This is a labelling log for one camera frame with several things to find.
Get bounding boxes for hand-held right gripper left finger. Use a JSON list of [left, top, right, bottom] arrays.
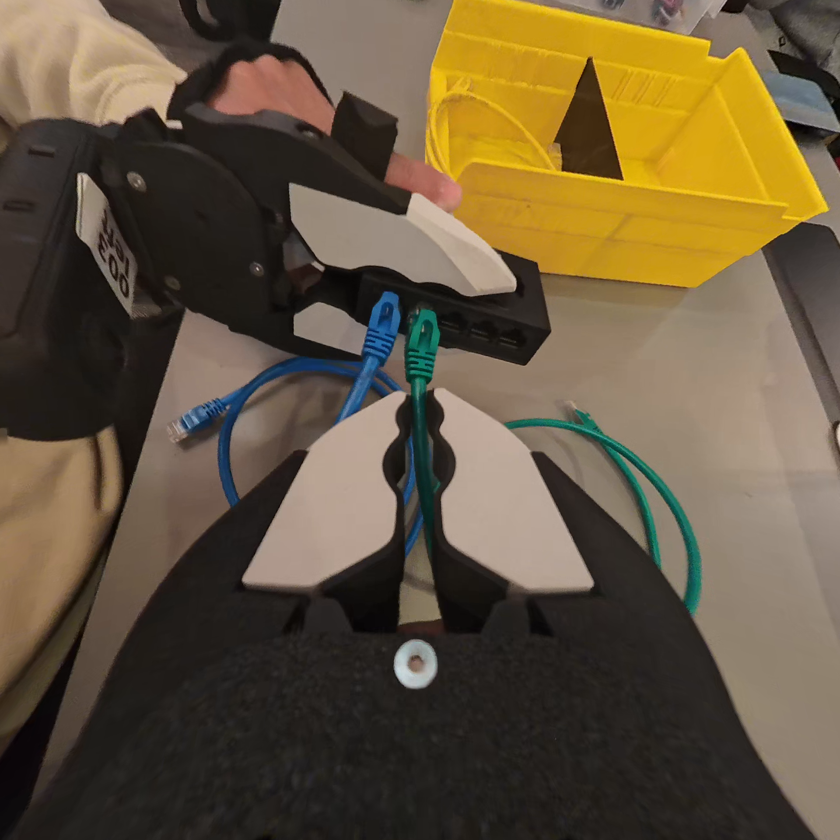
[[240, 390, 408, 633]]

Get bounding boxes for beige trousers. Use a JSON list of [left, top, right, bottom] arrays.
[[0, 420, 132, 742]]

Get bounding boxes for yellow ethernet cable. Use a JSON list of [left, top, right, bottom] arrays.
[[425, 75, 567, 175]]

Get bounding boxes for black bin divider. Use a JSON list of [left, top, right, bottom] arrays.
[[550, 56, 624, 182]]

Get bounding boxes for green ethernet cable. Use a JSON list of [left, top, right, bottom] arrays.
[[403, 307, 703, 616]]

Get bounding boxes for yellow plastic bin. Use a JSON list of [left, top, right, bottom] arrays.
[[424, 0, 829, 290]]

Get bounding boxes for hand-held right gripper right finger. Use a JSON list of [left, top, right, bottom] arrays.
[[425, 386, 596, 633]]

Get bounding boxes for blue ethernet cable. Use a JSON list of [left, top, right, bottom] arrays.
[[164, 290, 424, 559]]

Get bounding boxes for person's left hand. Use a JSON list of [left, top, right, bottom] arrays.
[[215, 54, 460, 210]]

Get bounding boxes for black network switch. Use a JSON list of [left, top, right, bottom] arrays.
[[354, 252, 552, 366]]

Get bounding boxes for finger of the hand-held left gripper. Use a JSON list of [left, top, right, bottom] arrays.
[[289, 184, 519, 298], [292, 305, 361, 347]]

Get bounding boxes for person's left forearm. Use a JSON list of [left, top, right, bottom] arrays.
[[0, 0, 191, 135]]

